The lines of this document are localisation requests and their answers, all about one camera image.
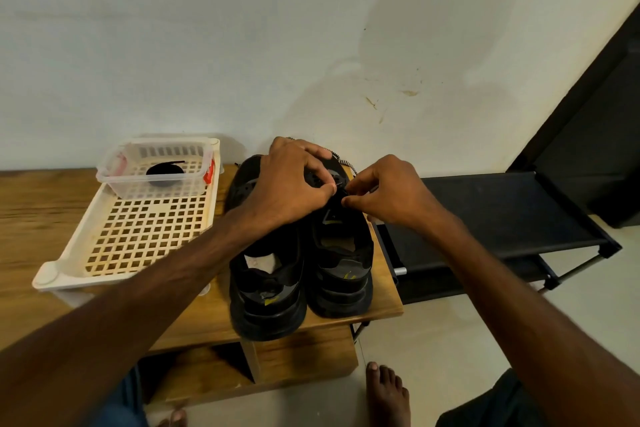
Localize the person's right hand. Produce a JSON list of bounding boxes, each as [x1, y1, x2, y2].
[[341, 154, 456, 238]]

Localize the person's left hand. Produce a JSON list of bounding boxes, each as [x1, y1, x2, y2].
[[240, 136, 340, 233]]

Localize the black shoe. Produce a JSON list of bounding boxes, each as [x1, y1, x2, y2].
[[302, 151, 376, 319], [226, 154, 309, 342]]

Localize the black shoelaces bundle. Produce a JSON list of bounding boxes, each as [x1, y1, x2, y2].
[[145, 160, 187, 179]]

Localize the person's right forearm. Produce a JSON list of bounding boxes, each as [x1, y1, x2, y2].
[[432, 211, 640, 427]]

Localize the person's left forearm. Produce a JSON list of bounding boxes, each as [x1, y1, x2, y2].
[[0, 206, 266, 427]]

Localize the person's blue shorts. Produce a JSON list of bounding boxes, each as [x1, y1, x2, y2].
[[85, 366, 551, 427]]

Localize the black shoe rack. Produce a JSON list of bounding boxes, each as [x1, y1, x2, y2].
[[372, 171, 623, 305]]

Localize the large white plastic tray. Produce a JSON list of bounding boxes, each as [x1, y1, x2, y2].
[[32, 135, 222, 309]]

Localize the small white plastic basket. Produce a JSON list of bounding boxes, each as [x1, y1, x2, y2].
[[96, 137, 220, 201]]

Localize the dark door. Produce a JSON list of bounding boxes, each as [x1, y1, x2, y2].
[[510, 1, 640, 229]]

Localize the low wooden table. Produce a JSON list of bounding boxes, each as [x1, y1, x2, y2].
[[0, 163, 405, 413]]

